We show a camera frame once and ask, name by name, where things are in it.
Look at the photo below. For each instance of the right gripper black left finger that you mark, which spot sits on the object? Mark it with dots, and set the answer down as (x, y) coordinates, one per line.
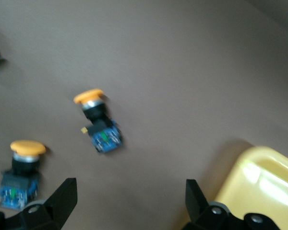
(50, 210)

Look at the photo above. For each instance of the yellow mushroom push button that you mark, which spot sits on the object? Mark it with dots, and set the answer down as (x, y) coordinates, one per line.
(21, 165)
(103, 134)

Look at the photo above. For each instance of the brown table cover sheet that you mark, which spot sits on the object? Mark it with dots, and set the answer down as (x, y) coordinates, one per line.
(170, 83)

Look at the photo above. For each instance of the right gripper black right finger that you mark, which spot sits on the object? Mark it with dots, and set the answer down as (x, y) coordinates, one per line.
(201, 215)

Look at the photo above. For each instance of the yellow plastic tray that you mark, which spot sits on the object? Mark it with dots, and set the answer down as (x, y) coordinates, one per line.
(266, 172)

